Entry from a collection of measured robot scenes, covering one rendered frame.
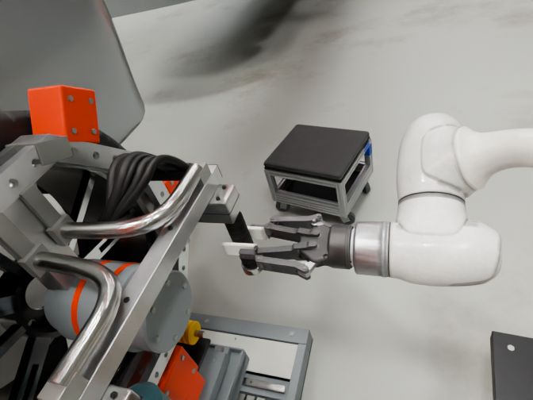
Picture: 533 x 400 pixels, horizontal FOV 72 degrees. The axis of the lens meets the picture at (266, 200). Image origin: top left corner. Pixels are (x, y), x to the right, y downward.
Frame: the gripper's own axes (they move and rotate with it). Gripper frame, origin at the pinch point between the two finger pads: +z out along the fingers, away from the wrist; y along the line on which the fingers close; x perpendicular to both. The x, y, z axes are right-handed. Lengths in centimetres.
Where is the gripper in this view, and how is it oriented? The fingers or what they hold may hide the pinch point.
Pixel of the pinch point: (243, 240)
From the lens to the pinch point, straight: 70.2
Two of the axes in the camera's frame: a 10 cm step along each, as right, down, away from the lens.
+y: 2.7, -6.8, 6.8
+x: -2.4, -7.3, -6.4
